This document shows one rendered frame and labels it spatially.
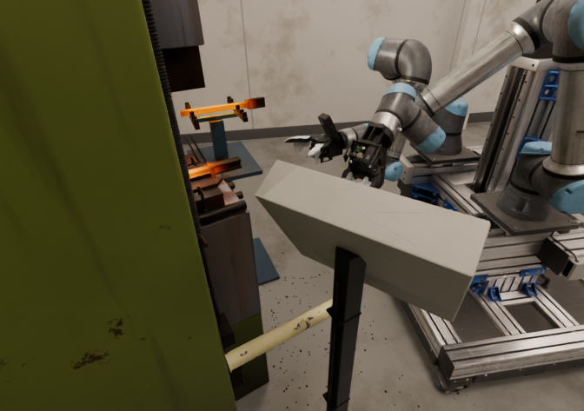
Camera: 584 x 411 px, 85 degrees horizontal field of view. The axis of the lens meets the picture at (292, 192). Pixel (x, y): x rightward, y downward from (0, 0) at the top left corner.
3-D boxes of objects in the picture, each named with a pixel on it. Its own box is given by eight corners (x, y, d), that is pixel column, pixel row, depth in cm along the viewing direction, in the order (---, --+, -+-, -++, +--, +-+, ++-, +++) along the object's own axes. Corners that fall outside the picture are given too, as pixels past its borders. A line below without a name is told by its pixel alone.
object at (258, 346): (350, 294, 107) (351, 283, 104) (361, 305, 103) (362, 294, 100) (224, 360, 89) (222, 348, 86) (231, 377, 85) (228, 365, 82)
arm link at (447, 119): (454, 135, 137) (462, 103, 130) (425, 127, 146) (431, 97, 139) (467, 128, 144) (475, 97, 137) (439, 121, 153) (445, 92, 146)
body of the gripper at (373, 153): (340, 157, 72) (361, 118, 76) (347, 179, 79) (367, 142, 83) (372, 166, 69) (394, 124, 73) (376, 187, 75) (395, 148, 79)
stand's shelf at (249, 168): (241, 143, 185) (240, 141, 184) (262, 174, 153) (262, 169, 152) (187, 154, 175) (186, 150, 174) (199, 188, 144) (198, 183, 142)
